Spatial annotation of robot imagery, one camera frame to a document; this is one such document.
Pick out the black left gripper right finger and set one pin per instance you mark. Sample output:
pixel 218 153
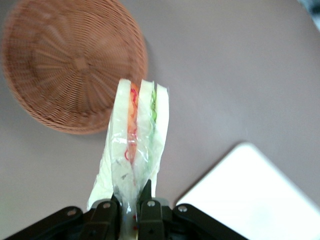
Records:
pixel 151 220

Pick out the beige plastic tray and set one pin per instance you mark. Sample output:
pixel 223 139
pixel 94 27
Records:
pixel 257 190

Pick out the round brown wicker basket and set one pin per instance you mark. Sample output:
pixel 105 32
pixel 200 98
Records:
pixel 70 65

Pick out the triangle sandwich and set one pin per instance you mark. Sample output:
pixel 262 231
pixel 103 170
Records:
pixel 142 125

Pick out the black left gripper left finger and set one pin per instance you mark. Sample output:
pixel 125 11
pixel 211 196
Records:
pixel 102 220

